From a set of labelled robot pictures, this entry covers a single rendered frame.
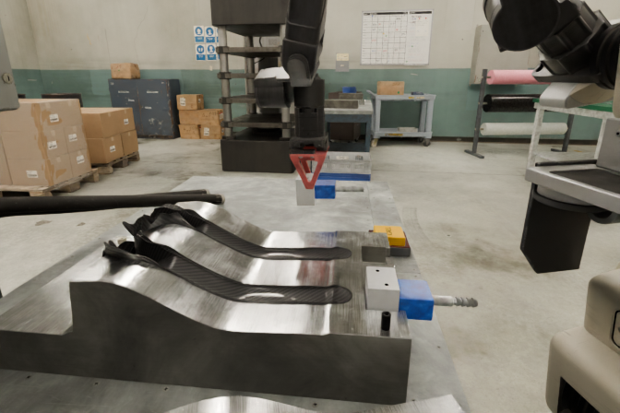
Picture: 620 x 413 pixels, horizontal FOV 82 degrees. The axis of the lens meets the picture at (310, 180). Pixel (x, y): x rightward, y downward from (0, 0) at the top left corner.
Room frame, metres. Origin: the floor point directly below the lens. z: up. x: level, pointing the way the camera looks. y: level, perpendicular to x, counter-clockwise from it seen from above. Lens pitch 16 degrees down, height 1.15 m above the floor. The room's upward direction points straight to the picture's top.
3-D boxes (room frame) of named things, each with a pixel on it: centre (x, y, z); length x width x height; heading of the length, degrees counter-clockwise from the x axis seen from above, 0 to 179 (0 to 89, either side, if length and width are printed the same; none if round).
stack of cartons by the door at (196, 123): (6.92, 2.09, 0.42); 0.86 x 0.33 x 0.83; 81
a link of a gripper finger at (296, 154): (0.66, 0.00, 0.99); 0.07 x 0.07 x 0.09; 83
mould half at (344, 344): (0.46, 0.13, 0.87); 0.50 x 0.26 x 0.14; 84
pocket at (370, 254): (0.48, -0.10, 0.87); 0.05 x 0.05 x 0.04; 84
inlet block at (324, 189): (0.67, -0.04, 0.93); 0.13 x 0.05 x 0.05; 83
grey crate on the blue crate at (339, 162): (3.63, -0.33, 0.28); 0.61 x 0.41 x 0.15; 81
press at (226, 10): (5.05, 0.56, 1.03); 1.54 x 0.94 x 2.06; 171
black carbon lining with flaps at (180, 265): (0.45, 0.12, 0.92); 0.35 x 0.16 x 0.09; 84
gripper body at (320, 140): (0.68, 0.00, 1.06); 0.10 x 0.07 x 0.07; 173
